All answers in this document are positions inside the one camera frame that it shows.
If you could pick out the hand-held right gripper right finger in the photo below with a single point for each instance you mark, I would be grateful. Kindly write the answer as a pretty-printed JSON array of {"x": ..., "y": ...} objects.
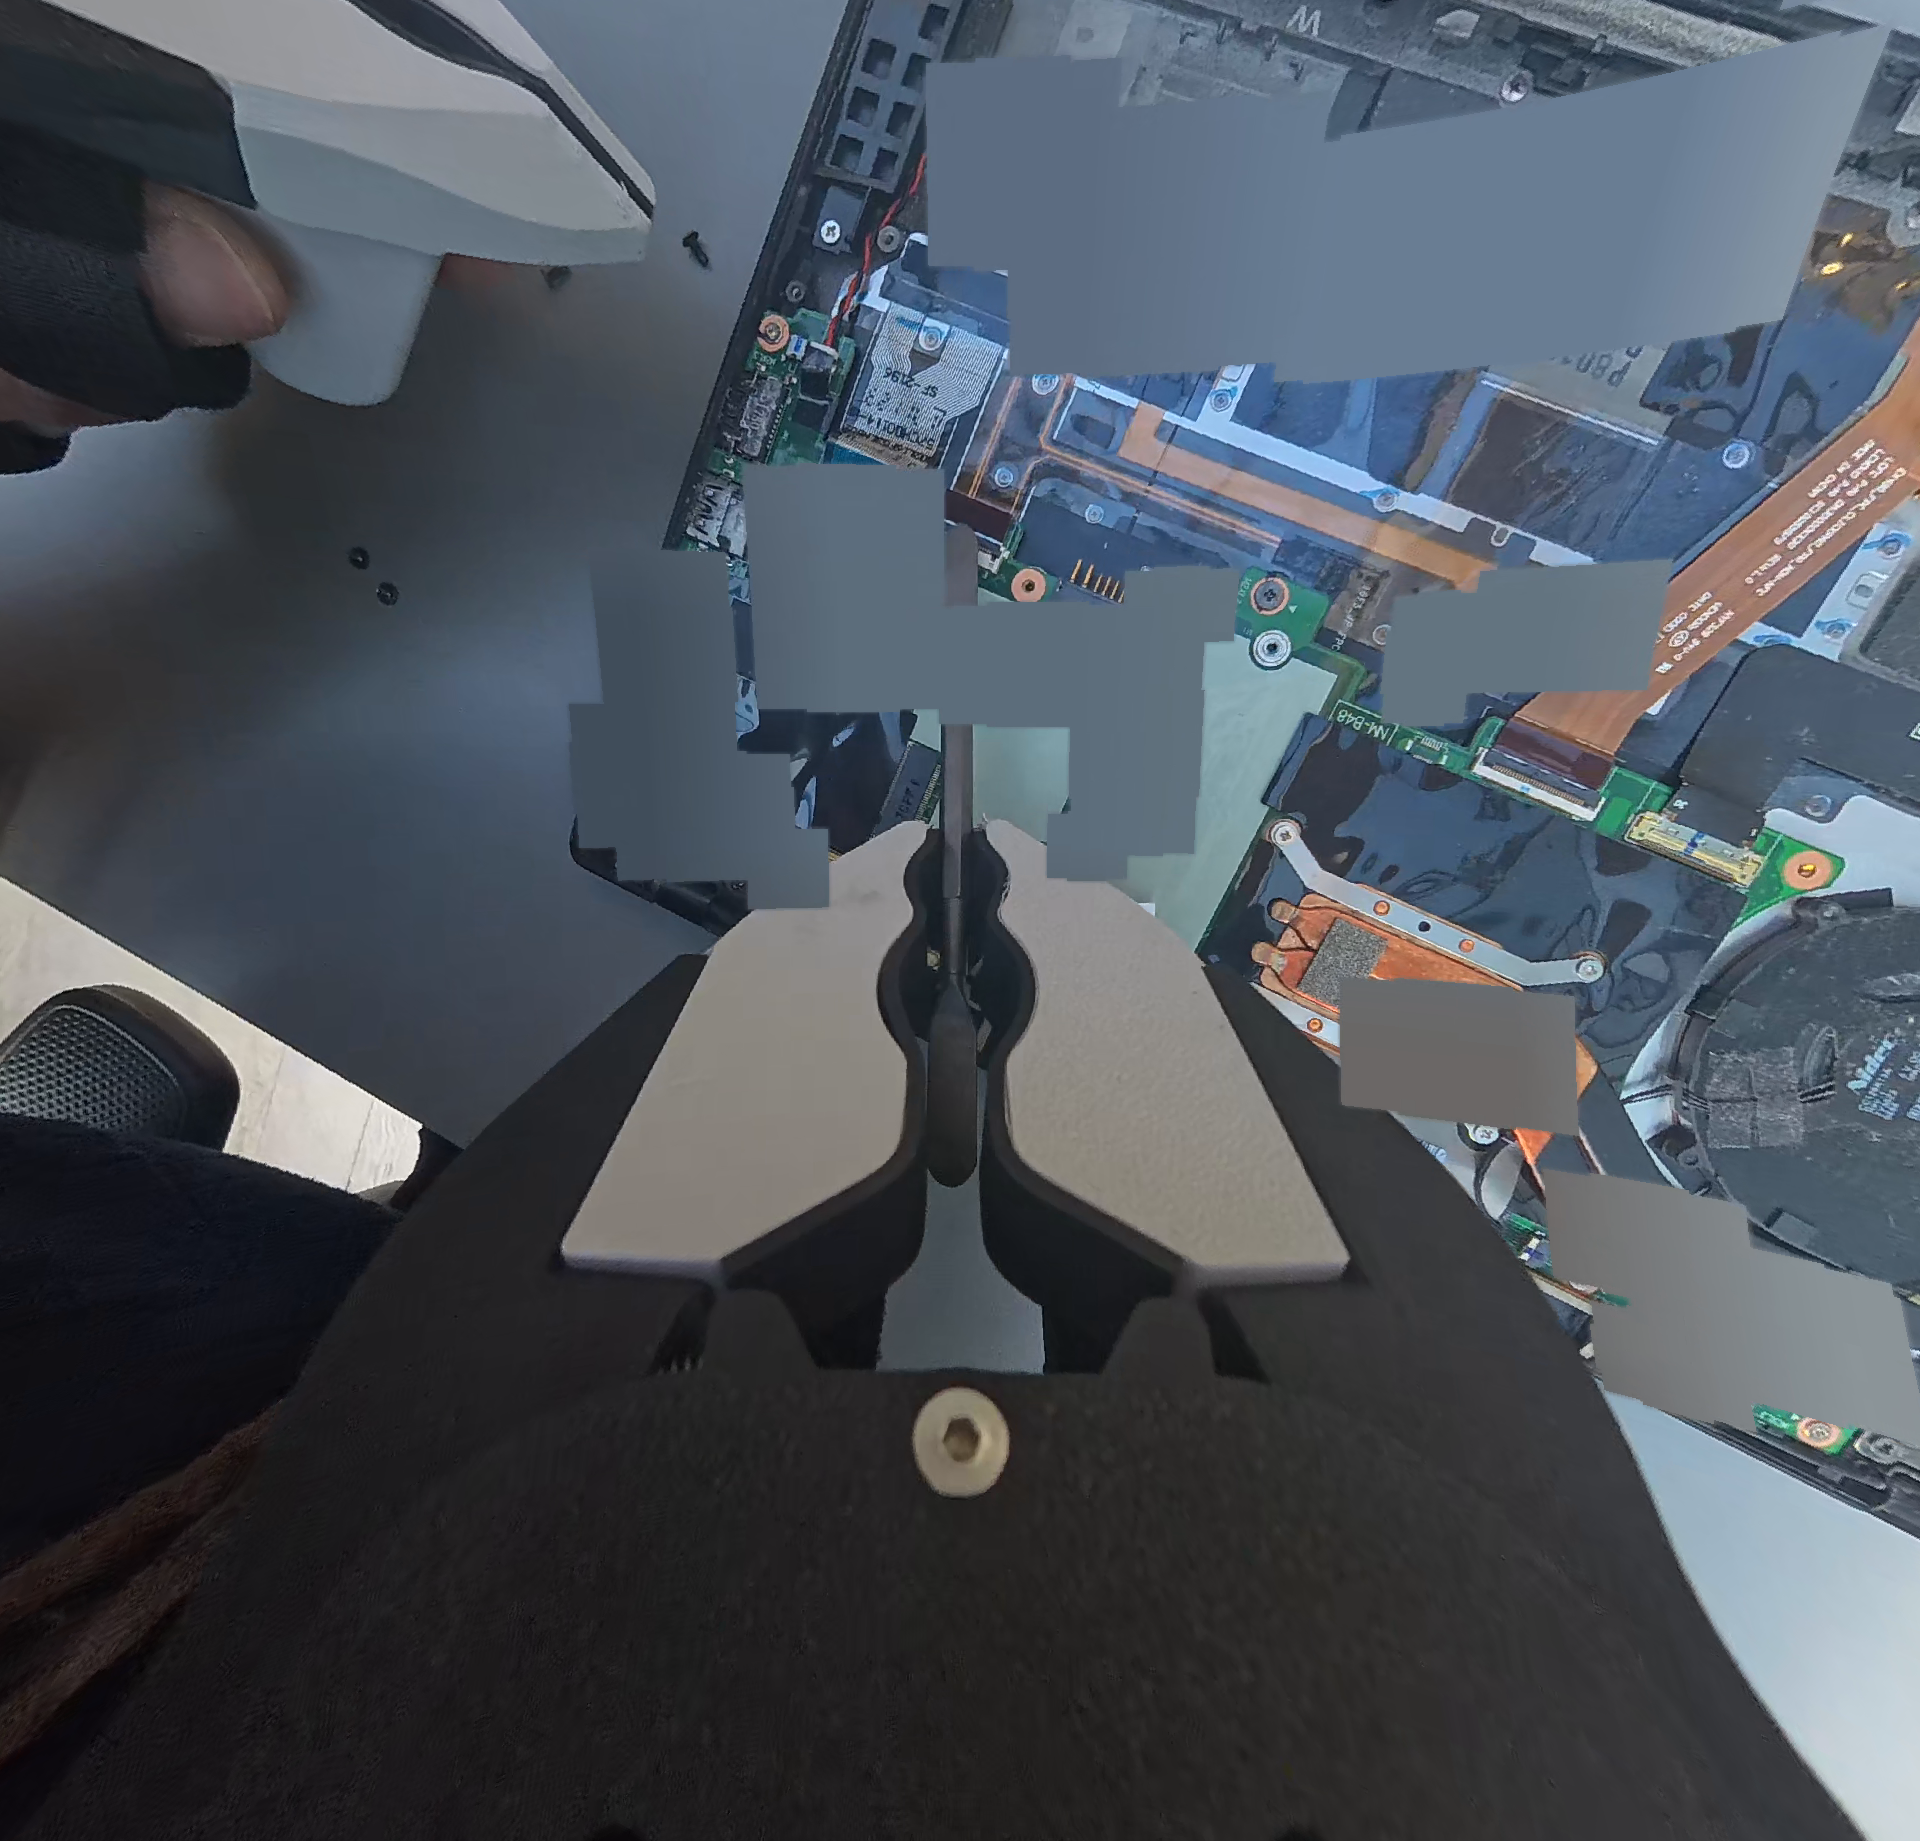
[{"x": 1156, "y": 1091}]

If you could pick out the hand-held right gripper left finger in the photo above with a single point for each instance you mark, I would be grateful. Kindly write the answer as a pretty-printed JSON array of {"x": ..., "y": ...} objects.
[{"x": 750, "y": 1091}]

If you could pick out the pale green memory module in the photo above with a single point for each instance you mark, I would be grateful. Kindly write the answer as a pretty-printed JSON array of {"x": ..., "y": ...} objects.
[
  {"x": 1262, "y": 776},
  {"x": 1020, "y": 768}
]

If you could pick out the black laptop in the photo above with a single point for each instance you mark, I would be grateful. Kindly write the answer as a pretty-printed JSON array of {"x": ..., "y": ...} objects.
[{"x": 1559, "y": 440}]

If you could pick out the person's left hand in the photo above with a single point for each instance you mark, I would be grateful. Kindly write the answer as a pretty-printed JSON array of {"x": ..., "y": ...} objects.
[{"x": 224, "y": 274}]

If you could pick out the copper laptop heat sink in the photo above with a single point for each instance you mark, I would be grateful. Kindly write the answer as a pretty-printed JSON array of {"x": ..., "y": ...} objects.
[{"x": 1359, "y": 957}]

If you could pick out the person's black clothing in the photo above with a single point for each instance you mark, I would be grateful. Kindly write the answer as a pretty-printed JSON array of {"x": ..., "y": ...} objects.
[{"x": 166, "y": 1271}]

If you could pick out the black mesh office chair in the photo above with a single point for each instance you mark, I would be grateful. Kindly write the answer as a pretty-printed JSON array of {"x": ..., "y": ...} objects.
[{"x": 104, "y": 1077}]

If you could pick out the person's brown hair locks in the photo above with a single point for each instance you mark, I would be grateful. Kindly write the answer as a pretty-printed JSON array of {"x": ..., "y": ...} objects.
[{"x": 120, "y": 1570}]

